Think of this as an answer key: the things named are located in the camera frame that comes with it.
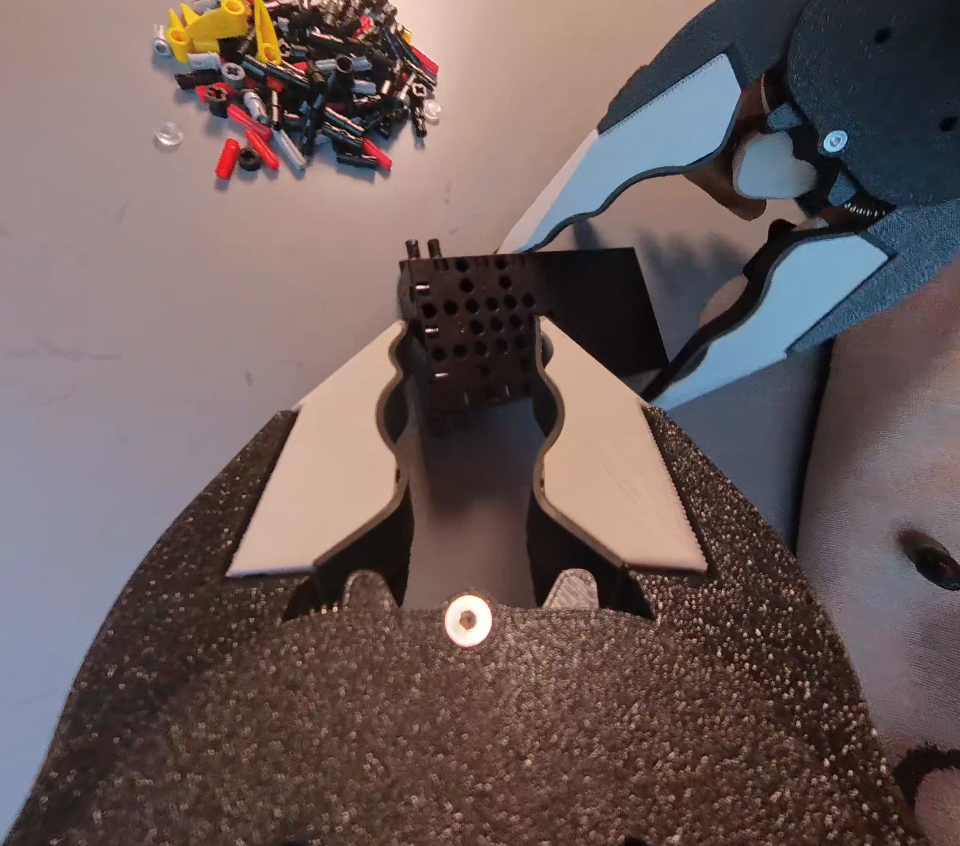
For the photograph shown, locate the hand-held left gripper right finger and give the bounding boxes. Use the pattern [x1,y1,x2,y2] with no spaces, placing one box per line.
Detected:
[526,317,710,621]

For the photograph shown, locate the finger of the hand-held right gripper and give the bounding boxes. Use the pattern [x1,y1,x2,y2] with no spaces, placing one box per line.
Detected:
[497,52,745,256]
[648,219,899,414]

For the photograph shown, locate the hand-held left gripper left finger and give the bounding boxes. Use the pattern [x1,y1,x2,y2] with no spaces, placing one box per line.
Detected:
[225,319,415,621]

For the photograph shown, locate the black perforated building block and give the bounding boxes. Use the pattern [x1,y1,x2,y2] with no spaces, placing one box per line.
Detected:
[396,247,670,442]

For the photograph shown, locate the pile of small building pieces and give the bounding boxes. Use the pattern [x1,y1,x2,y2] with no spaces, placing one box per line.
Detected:
[152,0,441,181]

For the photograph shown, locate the grey desk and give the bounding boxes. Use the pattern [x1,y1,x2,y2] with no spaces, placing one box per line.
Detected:
[0,0,849,817]

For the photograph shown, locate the person's right hand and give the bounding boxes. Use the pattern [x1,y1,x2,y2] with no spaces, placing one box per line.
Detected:
[690,73,770,223]

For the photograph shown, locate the person's beige hoodie torso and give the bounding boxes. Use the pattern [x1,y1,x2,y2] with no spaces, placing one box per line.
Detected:
[663,261,960,846]

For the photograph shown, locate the black earphone with cable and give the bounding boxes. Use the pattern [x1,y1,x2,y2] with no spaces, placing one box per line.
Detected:
[896,529,960,592]

